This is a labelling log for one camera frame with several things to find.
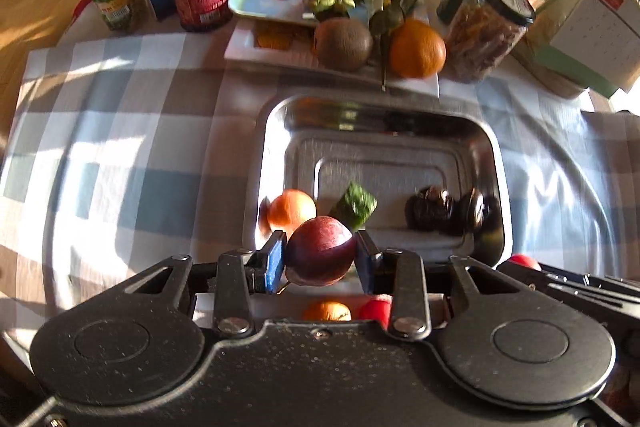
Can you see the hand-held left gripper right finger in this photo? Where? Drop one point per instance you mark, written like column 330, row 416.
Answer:
column 367, row 264

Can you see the rectangular metal tray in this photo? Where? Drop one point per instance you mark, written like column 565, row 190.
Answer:
column 390, row 157

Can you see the cucumber piece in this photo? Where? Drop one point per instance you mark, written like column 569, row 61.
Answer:
column 352, row 205

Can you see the brown kiwi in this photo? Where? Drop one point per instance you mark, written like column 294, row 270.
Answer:
column 343, row 45

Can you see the reddish purple plum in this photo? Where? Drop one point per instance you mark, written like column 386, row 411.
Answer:
column 320, row 252

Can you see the smooth orange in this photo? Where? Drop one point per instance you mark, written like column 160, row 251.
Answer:
column 291, row 213

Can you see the orange with leaves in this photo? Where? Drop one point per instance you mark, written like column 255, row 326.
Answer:
column 417, row 50

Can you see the dark wrinkled passion fruit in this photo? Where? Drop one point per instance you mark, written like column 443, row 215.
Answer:
column 479, row 213
column 430, row 209

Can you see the large white rectangular plate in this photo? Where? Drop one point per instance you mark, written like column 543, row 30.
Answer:
column 240, row 49

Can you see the checkered tablecloth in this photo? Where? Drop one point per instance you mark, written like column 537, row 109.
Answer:
column 125, row 132

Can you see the red tomato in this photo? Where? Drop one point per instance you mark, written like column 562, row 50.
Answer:
column 376, row 311
column 525, row 261

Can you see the orange with stem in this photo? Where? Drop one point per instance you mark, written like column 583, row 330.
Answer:
column 327, row 312

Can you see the snack jar with black lid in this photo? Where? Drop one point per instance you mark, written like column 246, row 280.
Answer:
column 487, row 29

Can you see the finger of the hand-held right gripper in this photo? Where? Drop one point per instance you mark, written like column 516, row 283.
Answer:
column 530, row 274

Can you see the desk calendar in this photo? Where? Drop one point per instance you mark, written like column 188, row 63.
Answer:
column 595, row 32

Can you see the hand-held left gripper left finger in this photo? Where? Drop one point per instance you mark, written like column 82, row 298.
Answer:
column 274, row 263

